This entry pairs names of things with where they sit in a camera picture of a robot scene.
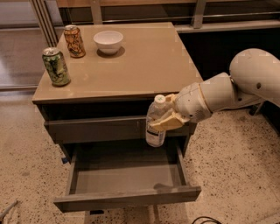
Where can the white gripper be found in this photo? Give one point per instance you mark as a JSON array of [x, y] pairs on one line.
[[190, 101]]

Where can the clear plastic bottle white cap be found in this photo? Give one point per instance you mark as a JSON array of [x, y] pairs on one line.
[[153, 137]]

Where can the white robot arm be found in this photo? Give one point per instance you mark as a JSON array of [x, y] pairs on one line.
[[253, 77]]

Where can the brown drawer cabinet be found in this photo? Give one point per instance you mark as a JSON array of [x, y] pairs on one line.
[[151, 61]]

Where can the open middle drawer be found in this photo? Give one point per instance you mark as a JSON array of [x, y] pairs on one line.
[[128, 173]]

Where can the closed top drawer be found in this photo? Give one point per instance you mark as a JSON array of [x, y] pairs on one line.
[[90, 130]]

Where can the white ceramic bowl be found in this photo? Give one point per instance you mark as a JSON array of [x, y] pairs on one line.
[[108, 42]]

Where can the orange soda can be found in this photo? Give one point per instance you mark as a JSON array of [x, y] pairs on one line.
[[74, 41]]

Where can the green soda can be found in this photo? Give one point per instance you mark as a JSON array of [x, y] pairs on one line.
[[56, 66]]

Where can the metal railing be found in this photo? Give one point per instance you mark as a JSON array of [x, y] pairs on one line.
[[185, 15]]

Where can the grey metal rod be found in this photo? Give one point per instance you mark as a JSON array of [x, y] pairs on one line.
[[7, 209]]

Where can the black floor bracket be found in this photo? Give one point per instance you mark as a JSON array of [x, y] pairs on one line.
[[256, 109]]

